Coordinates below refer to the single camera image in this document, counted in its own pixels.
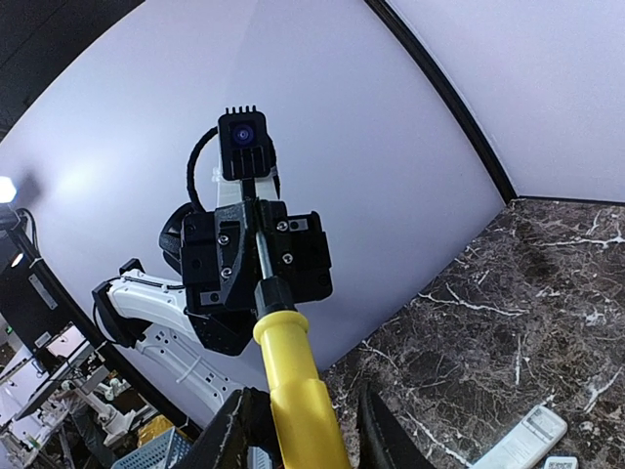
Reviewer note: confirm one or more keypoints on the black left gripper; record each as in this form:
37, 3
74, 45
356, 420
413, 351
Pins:
223, 254

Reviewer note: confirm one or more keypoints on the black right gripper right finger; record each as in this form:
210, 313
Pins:
383, 443

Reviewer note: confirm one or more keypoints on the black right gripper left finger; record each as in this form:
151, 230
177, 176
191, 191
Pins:
243, 422

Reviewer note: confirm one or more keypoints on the yellow handled screwdriver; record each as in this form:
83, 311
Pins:
306, 425

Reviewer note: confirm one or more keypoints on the white air conditioner remote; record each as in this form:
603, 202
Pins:
527, 443

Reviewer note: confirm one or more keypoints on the white remote control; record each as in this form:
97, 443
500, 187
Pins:
561, 462

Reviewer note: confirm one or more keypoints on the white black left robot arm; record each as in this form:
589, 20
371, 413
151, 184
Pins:
149, 314

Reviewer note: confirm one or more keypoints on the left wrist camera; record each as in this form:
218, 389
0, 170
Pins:
248, 161

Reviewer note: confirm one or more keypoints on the black left frame post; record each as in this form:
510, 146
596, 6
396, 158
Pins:
449, 95

